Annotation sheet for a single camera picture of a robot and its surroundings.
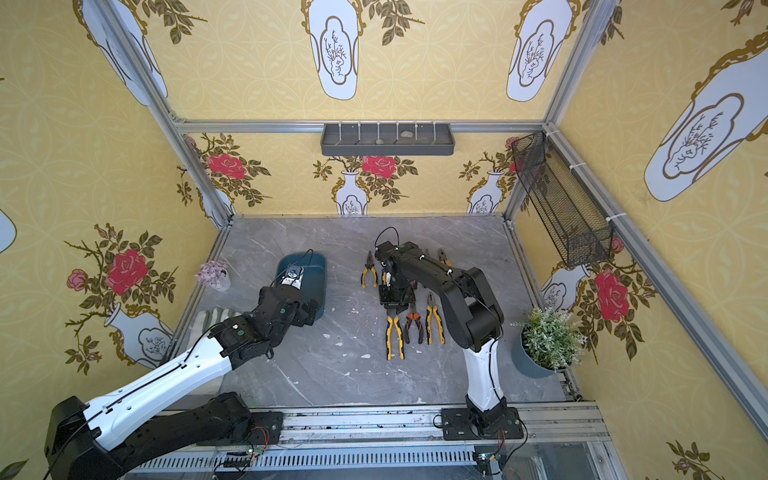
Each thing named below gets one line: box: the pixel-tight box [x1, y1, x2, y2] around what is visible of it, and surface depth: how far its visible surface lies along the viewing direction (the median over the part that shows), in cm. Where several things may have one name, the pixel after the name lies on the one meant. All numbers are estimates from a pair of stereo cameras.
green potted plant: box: [509, 307, 588, 378], surface depth 75 cm
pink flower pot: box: [194, 260, 231, 291], surface depth 94 cm
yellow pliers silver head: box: [385, 308, 405, 361], surface depth 89 cm
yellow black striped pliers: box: [361, 250, 379, 289], surface depth 105 cm
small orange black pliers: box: [404, 303, 424, 344], surface depth 92 cm
